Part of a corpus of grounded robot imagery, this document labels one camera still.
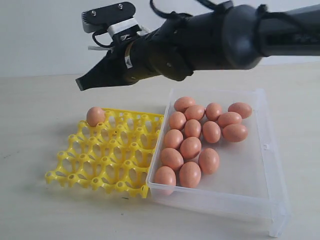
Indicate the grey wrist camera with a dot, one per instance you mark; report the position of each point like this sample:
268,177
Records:
103,17

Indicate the brown egg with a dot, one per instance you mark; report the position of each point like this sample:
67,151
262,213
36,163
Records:
173,139
192,128
229,118
95,115
213,111
190,175
242,108
183,103
235,133
211,132
208,161
165,176
177,120
195,112
172,158
190,147

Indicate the clear plastic bin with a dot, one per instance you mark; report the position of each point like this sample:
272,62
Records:
249,183

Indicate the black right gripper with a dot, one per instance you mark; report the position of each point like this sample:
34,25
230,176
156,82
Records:
148,56

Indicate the yellow plastic egg tray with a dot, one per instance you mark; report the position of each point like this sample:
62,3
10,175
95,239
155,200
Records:
115,155

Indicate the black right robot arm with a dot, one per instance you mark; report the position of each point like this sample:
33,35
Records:
228,37

